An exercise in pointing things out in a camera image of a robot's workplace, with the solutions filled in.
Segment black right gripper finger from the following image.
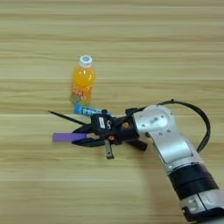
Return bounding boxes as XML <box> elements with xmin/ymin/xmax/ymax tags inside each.
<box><xmin>71</xmin><ymin>137</ymin><xmax>109</xmax><ymax>148</ymax></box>
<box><xmin>72</xmin><ymin>123</ymin><xmax>94</xmax><ymax>135</ymax></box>

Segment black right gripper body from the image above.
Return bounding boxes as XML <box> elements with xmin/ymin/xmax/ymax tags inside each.
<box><xmin>101</xmin><ymin>108</ymin><xmax>140</xmax><ymax>160</ymax></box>

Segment purple rectangular block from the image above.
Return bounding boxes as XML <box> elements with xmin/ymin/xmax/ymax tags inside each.
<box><xmin>52</xmin><ymin>132</ymin><xmax>88</xmax><ymax>144</ymax></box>

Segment orange juice bottle white cap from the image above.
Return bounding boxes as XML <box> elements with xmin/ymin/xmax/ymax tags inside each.
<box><xmin>70</xmin><ymin>55</ymin><xmax>96</xmax><ymax>107</ymax></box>

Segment blue wrapped candy bar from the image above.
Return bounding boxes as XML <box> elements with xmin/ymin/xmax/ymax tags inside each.
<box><xmin>73</xmin><ymin>104</ymin><xmax>109</xmax><ymax>117</ymax></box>

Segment thin black stick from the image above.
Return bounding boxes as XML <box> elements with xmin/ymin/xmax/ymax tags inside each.
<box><xmin>47</xmin><ymin>109</ymin><xmax>88</xmax><ymax>127</ymax></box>

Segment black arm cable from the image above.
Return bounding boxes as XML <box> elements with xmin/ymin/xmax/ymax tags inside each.
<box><xmin>157</xmin><ymin>99</ymin><xmax>212</xmax><ymax>154</ymax></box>

